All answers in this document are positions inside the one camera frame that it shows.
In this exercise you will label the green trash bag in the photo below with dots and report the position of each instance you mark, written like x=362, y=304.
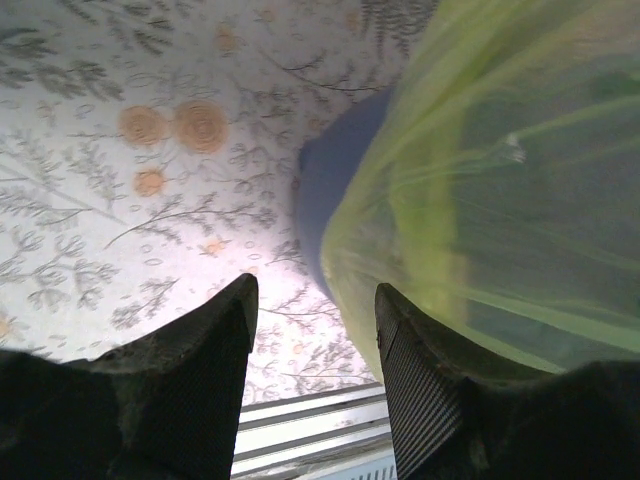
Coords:
x=501, y=193

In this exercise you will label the aluminium front rail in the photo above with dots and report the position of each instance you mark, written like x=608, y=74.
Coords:
x=342, y=434

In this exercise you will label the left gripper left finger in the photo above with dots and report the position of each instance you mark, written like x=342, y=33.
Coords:
x=164, y=406

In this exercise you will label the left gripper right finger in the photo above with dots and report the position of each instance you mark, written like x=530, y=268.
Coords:
x=460, y=411

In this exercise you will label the blue trash bin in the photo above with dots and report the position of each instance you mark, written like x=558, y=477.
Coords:
x=327, y=164

